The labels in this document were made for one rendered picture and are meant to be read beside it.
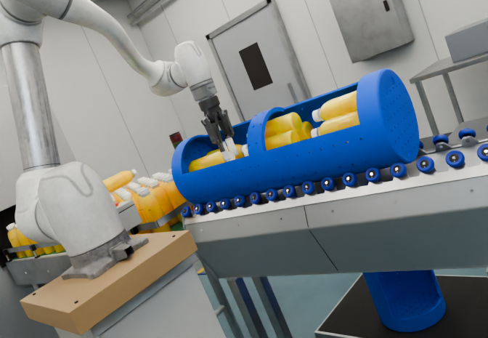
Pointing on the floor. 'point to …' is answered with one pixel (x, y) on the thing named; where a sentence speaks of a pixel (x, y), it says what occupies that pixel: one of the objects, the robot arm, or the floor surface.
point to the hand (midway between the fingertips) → (228, 149)
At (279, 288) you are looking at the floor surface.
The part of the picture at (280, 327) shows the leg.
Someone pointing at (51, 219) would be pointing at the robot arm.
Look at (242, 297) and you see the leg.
